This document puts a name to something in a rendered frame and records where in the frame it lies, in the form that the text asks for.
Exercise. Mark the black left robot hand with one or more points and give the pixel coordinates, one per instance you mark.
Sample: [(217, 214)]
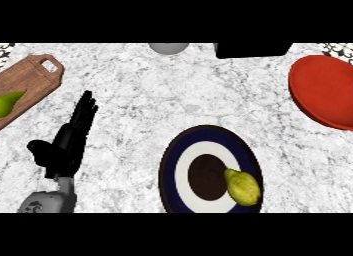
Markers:
[(69, 143)]

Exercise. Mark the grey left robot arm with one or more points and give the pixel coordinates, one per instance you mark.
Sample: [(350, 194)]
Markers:
[(56, 200)]

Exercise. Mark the blue and white plate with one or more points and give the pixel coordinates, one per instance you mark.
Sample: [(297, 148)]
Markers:
[(207, 160)]

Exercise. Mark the red bowl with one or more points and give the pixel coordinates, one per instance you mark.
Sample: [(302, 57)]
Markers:
[(329, 91)]

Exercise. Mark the green pear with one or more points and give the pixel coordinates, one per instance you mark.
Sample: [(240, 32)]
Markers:
[(1, 105)]

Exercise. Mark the wooden cutting board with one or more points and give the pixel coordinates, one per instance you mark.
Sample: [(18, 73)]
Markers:
[(25, 85)]

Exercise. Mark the grey round object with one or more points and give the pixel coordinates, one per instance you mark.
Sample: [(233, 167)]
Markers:
[(168, 47)]

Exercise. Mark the black appliance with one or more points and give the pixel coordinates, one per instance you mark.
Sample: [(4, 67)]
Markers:
[(254, 49)]

